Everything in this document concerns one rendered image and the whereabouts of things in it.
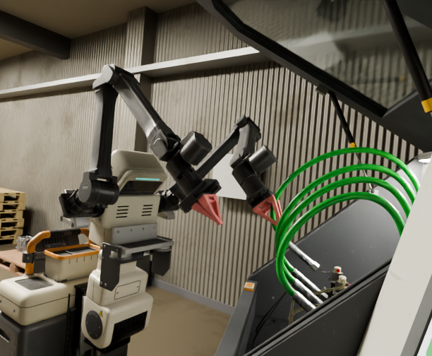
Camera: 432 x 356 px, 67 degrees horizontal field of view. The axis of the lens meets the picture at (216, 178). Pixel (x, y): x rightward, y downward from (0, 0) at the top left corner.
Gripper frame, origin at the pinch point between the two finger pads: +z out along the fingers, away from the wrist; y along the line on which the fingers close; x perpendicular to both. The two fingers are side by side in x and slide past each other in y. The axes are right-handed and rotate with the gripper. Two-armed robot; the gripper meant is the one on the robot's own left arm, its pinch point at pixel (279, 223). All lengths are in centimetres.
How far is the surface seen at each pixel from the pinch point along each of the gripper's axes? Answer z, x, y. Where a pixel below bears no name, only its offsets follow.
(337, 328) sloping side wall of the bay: 24.8, -1.2, -28.2
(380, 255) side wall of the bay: 19.6, -16.7, 39.7
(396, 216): 15.8, -20.0, -20.0
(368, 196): 10.6, -18.6, -21.7
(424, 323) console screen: 27, -11, -44
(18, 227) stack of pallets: -286, 353, 249
